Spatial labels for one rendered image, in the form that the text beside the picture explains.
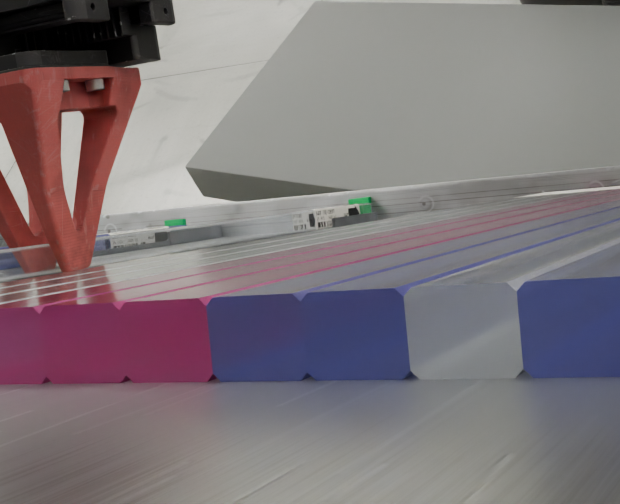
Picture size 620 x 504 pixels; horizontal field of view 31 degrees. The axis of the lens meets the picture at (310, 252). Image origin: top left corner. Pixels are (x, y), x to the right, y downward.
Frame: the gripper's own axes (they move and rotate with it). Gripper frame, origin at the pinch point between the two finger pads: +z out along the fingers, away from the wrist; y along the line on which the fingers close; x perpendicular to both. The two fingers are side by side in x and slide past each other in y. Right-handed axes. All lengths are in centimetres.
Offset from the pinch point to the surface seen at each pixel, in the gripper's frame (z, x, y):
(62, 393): -0.1, -22.5, 17.8
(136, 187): 3, 143, -94
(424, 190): 1.3, 29.0, 4.3
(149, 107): -12, 161, -100
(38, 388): -0.1, -22.1, 17.1
